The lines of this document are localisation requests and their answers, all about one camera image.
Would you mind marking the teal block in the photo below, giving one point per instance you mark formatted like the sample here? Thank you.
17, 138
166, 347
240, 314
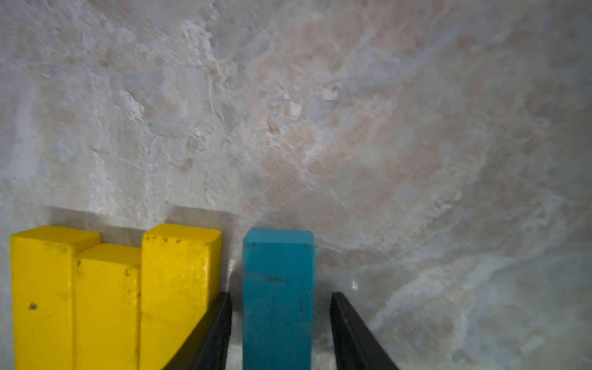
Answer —
278, 299

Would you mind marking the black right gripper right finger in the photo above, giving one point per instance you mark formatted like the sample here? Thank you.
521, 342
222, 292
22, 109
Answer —
355, 346

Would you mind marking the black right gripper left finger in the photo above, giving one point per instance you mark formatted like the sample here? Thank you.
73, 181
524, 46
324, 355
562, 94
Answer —
207, 346

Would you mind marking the yellow block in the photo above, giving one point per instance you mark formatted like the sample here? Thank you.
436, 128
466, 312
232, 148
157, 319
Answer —
43, 262
180, 278
107, 307

